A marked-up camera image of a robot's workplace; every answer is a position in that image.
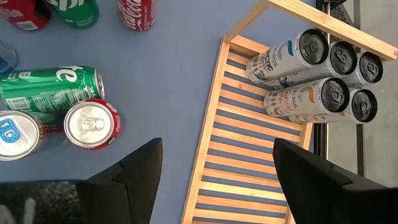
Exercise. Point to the red Coca-Cola can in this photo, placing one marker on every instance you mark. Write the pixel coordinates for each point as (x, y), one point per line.
(90, 124)
(136, 14)
(25, 14)

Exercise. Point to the white Celsius Arctic Vibe can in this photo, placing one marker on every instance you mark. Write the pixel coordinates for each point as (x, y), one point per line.
(280, 60)
(370, 67)
(342, 59)

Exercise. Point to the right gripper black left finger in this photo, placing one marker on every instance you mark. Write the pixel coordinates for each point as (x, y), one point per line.
(130, 193)

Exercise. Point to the green Sprite can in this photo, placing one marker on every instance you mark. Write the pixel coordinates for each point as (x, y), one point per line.
(49, 90)
(76, 14)

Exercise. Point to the black perforated metal case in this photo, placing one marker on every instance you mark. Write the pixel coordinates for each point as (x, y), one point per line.
(340, 15)

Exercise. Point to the blue silver Red Bull can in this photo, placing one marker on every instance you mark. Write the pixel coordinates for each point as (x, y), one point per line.
(18, 133)

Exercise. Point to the white Celsius Tropical Vibe can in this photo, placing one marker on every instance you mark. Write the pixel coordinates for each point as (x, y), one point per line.
(304, 99)
(363, 105)

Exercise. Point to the black metal table frame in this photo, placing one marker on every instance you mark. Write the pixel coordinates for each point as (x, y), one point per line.
(319, 140)

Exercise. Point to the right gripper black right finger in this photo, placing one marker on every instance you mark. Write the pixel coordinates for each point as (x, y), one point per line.
(326, 199)

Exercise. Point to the wooden slatted shelf rack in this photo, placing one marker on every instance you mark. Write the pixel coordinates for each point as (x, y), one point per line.
(242, 149)

